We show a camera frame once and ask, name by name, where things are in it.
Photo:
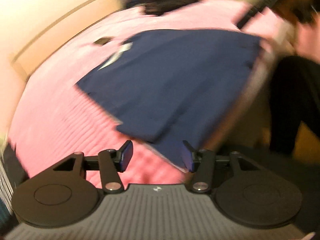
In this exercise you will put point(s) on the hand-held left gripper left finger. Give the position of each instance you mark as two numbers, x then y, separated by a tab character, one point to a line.
126	156

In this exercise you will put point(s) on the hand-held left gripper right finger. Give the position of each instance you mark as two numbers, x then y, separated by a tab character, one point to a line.
190	160

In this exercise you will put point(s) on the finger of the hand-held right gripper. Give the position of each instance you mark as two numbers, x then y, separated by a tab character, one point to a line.
255	11

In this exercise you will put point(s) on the navy blue polo shirt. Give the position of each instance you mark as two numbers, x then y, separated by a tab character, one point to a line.
162	80

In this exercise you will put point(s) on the dark striped garment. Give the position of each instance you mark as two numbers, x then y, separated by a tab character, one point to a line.
6	180

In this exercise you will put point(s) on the pink bed blanket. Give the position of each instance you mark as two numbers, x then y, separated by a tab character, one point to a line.
62	120

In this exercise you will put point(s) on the dark cloth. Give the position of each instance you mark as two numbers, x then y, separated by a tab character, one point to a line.
295	100

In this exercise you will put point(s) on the black smartphone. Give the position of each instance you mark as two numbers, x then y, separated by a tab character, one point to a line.
102	41

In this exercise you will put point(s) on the beige bed headboard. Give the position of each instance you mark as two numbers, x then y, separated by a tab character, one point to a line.
37	17

